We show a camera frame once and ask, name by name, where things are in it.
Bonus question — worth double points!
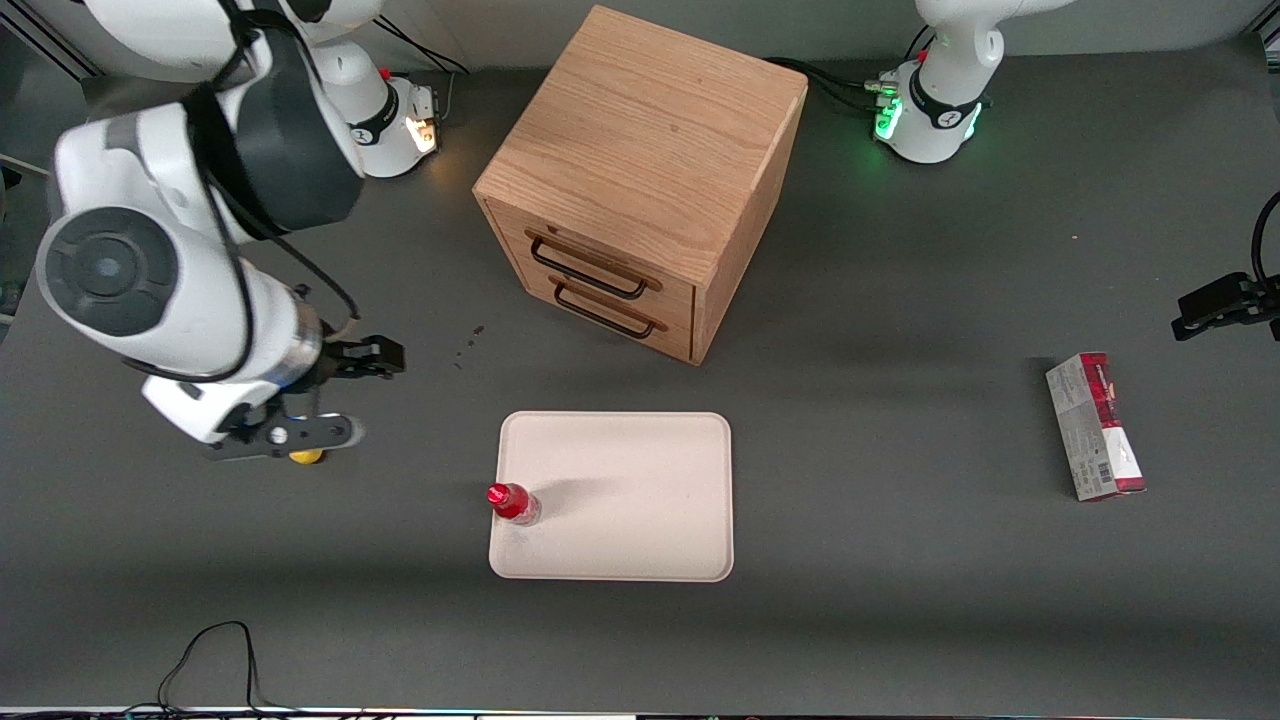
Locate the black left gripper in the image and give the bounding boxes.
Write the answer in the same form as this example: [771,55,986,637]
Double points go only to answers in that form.
[1172,272,1280,342]

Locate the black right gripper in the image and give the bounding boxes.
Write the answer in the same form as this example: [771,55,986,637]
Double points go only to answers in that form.
[306,336,406,389]

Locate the red coke bottle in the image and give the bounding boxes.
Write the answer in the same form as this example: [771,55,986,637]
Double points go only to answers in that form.
[486,482,543,528]

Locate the beige plastic tray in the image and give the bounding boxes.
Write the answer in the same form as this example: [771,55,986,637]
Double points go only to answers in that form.
[488,411,735,583]

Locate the red and grey carton box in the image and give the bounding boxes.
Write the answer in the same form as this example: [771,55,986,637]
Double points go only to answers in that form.
[1045,351,1147,503]

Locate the wooden drawer cabinet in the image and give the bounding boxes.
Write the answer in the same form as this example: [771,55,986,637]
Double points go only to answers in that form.
[472,4,809,367]

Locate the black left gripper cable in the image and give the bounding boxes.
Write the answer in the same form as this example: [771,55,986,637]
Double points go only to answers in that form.
[1251,190,1280,293]

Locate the black metal drawer handle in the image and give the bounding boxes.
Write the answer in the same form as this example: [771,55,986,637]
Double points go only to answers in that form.
[552,281,659,340]
[527,234,650,301]

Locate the black right arm base cables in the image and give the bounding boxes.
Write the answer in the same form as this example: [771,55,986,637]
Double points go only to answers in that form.
[380,15,474,123]

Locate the black arm base cables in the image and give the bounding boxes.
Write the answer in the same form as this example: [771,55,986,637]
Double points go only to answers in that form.
[380,15,474,123]
[764,56,901,117]

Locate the thin black looped cable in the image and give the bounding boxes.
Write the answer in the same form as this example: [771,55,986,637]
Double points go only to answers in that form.
[157,621,301,717]

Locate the black left arm base cables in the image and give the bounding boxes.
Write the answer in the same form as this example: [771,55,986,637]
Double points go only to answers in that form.
[764,56,901,117]

